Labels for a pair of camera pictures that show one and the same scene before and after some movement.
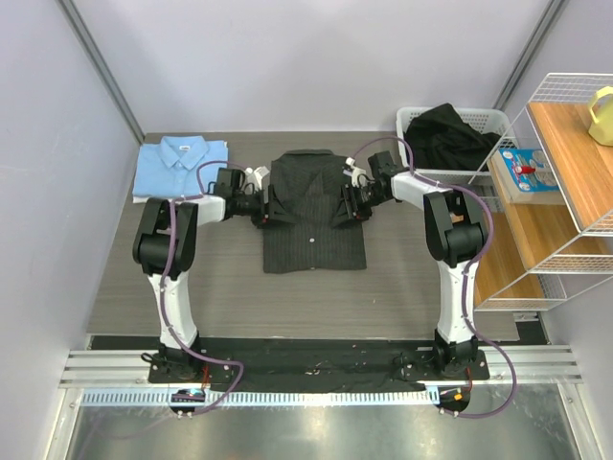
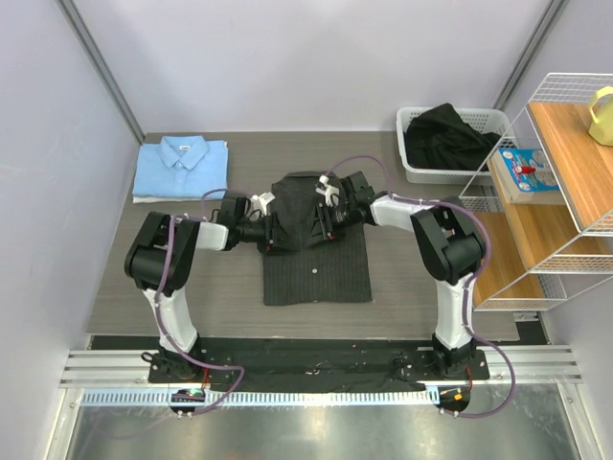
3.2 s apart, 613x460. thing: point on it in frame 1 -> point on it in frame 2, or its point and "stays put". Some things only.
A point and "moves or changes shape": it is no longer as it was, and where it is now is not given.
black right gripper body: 362,212 -> 334,221
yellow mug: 601,106 stays put
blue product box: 526,176 stays put
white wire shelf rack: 551,232 stays put
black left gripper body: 266,208 -> 269,241
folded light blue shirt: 168,169 stays put
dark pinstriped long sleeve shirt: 306,187 moves or changes shape
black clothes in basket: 441,139 stays put
